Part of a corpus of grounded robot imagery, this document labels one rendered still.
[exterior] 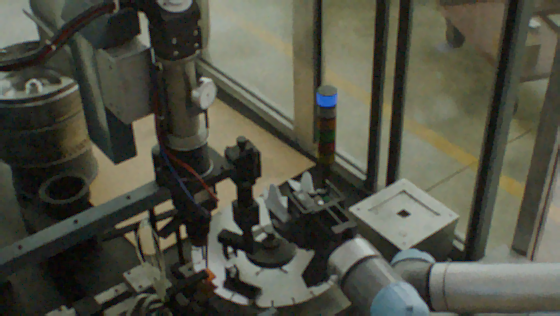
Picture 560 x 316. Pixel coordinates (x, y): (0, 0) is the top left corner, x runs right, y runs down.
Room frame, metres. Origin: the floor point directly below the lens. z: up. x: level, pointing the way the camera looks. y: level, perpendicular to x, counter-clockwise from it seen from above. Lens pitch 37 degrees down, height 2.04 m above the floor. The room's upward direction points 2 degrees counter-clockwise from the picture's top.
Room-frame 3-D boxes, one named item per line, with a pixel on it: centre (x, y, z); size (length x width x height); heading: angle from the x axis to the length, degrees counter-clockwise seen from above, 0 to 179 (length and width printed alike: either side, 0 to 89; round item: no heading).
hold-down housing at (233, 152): (1.08, 0.06, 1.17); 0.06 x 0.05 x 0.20; 117
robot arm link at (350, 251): (0.76, -0.10, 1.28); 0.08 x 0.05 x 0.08; 117
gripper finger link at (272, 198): (0.91, 0.00, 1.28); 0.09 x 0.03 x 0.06; 36
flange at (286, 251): (1.14, 0.02, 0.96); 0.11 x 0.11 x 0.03
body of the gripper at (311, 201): (0.83, -0.07, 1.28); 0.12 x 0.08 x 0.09; 27
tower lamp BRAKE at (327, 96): (1.41, -0.12, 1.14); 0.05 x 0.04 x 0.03; 36
